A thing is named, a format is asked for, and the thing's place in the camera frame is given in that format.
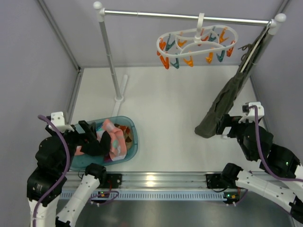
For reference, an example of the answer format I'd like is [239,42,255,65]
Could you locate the pink patterned sock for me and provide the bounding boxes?
[97,119,127,161]

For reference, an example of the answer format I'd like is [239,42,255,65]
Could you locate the white clip hanger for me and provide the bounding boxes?
[156,13,239,67]

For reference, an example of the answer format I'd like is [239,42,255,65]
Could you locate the maroon sock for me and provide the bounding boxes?
[103,153,114,164]

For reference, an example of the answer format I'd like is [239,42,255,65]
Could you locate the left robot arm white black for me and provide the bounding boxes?
[27,116,107,227]

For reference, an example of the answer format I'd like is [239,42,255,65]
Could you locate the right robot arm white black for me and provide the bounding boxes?
[216,114,303,223]

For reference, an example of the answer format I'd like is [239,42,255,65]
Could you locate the white garment hanger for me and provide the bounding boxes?
[237,27,269,73]

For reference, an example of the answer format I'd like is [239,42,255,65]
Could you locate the teal plastic basin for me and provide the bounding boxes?
[71,116,138,171]

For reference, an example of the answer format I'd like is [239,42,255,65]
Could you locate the olive green hanging garment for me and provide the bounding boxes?
[194,32,269,139]

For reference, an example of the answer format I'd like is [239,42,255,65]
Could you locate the teal clothes peg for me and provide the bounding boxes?
[170,58,180,69]

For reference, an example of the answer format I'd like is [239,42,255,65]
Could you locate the orange clothes peg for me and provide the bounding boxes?
[160,55,170,70]

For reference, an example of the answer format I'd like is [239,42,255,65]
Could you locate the silver clothes rack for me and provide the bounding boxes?
[93,0,290,112]

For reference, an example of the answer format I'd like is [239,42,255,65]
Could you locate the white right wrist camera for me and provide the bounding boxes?
[238,102,265,123]

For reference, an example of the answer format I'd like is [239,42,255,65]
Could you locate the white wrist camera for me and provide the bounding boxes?
[238,102,265,123]
[47,112,75,133]

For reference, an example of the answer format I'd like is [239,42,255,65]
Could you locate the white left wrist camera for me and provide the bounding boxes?
[47,112,75,133]

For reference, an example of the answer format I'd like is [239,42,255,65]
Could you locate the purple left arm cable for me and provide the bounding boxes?
[32,114,120,224]

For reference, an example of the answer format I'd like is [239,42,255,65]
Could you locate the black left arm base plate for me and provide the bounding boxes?
[103,173,123,189]

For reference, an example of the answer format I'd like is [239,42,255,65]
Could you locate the grey slotted cable duct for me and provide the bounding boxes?
[59,191,237,201]

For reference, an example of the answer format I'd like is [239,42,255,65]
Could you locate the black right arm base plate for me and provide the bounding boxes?
[205,173,237,191]

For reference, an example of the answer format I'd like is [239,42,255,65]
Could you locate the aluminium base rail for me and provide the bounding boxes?
[59,171,296,192]

